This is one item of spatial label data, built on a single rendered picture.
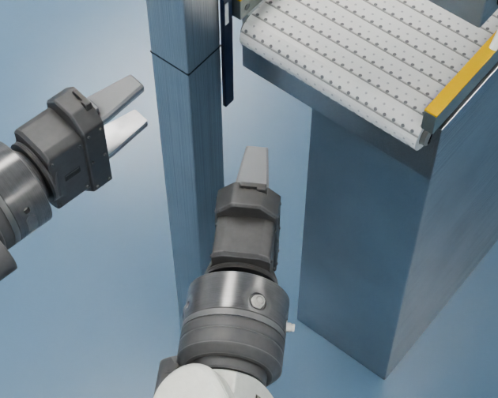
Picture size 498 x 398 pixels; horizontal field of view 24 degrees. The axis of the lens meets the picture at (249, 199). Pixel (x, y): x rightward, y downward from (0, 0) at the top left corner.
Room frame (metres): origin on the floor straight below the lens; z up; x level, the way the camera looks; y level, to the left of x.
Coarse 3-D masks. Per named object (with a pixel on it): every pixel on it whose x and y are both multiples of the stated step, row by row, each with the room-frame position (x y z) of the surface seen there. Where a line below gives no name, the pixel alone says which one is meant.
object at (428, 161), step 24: (264, 0) 0.98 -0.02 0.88; (264, 72) 0.94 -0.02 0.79; (312, 96) 0.89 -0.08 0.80; (480, 96) 0.85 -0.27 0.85; (336, 120) 0.87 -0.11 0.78; (360, 120) 0.84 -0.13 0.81; (456, 120) 0.81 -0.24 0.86; (480, 120) 0.86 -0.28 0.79; (384, 144) 0.82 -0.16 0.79; (432, 144) 0.78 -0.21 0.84; (456, 144) 0.82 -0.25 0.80; (432, 168) 0.78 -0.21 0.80
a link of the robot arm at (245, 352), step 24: (192, 336) 0.43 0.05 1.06; (216, 336) 0.42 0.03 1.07; (240, 336) 0.42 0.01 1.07; (264, 336) 0.43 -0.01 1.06; (168, 360) 0.43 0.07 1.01; (192, 360) 0.42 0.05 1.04; (216, 360) 0.41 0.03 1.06; (240, 360) 0.41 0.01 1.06; (264, 360) 0.41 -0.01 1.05; (240, 384) 0.38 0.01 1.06; (264, 384) 0.40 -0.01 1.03
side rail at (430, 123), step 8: (496, 56) 0.86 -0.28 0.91; (488, 64) 0.85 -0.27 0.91; (480, 72) 0.83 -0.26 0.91; (488, 72) 0.85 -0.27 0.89; (472, 80) 0.82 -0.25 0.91; (480, 80) 0.84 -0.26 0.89; (464, 88) 0.81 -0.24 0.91; (472, 88) 0.82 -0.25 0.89; (456, 96) 0.79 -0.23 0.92; (464, 96) 0.81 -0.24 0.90; (448, 104) 0.78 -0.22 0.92; (456, 104) 0.80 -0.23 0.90; (424, 112) 0.77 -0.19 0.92; (448, 112) 0.79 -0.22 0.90; (424, 120) 0.77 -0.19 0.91; (432, 120) 0.76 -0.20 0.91; (440, 120) 0.77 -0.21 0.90; (424, 128) 0.77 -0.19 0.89; (432, 128) 0.76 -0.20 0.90
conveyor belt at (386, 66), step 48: (288, 0) 0.97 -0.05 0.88; (336, 0) 0.97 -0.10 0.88; (384, 0) 0.97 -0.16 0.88; (288, 48) 0.90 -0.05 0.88; (336, 48) 0.89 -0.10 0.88; (384, 48) 0.89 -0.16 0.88; (432, 48) 0.89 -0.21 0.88; (336, 96) 0.84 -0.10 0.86; (384, 96) 0.82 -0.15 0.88; (432, 96) 0.82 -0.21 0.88
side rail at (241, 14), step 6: (234, 0) 0.94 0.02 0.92; (246, 0) 0.94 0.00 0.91; (252, 0) 0.95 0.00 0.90; (258, 0) 0.96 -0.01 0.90; (234, 6) 0.94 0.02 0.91; (240, 6) 0.93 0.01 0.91; (246, 6) 0.94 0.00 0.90; (252, 6) 0.95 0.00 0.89; (234, 12) 0.94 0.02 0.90; (240, 12) 0.93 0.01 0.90; (246, 12) 0.94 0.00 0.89; (240, 18) 0.93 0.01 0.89
